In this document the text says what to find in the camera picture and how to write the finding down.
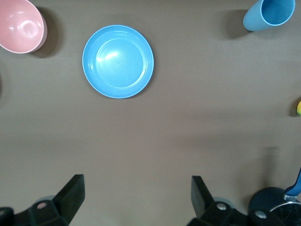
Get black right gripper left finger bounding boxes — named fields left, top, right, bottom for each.
left=0, top=174, right=85, bottom=226

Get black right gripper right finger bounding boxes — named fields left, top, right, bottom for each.
left=185, top=175, right=283, bottom=226

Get blue plastic plate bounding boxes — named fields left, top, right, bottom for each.
left=82, top=24, right=155, bottom=99

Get blue plastic cup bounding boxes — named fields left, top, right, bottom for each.
left=243, top=0, right=296, bottom=32

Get black pan with blue handle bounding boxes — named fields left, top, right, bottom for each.
left=248, top=166, right=301, bottom=226

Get brown table cloth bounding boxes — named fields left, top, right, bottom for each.
left=0, top=0, right=301, bottom=226

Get small pink bowl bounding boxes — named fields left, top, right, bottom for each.
left=0, top=0, right=48, bottom=54

